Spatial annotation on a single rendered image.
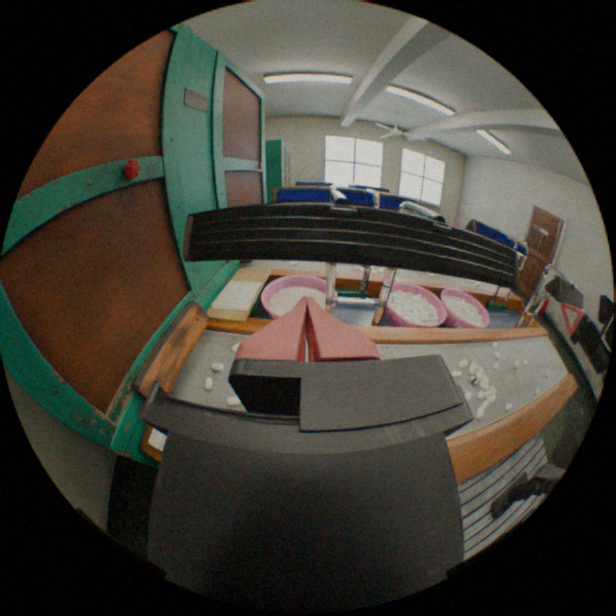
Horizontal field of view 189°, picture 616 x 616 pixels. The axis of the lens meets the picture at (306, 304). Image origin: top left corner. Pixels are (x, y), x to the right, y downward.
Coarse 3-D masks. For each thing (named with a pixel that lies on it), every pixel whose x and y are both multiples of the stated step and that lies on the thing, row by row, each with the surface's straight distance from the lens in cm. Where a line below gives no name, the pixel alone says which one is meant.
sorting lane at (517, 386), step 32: (192, 352) 60; (224, 352) 55; (384, 352) 55; (416, 352) 59; (448, 352) 66; (480, 352) 78; (512, 352) 96; (544, 352) 129; (192, 384) 53; (224, 384) 49; (512, 384) 82; (544, 384) 106
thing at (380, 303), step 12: (336, 192) 37; (348, 204) 26; (408, 204) 41; (420, 216) 35; (432, 216) 32; (444, 228) 30; (336, 264) 46; (384, 276) 50; (384, 288) 51; (336, 300) 51; (348, 300) 52; (360, 300) 52; (372, 300) 53; (384, 300) 53; (372, 324) 59
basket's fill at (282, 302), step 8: (288, 288) 77; (296, 288) 76; (304, 288) 76; (312, 288) 76; (280, 296) 72; (288, 296) 72; (296, 296) 72; (312, 296) 71; (320, 296) 71; (272, 304) 68; (280, 304) 67; (288, 304) 67; (320, 304) 67; (280, 312) 64
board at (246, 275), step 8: (240, 272) 83; (248, 272) 82; (256, 272) 81; (264, 272) 80; (232, 280) 79; (240, 280) 77; (248, 280) 76; (256, 280) 75; (264, 280) 74; (256, 296) 66; (208, 312) 65; (216, 312) 63; (224, 312) 62; (232, 312) 61; (240, 312) 60; (248, 312) 60; (224, 320) 60; (232, 320) 59; (240, 320) 57
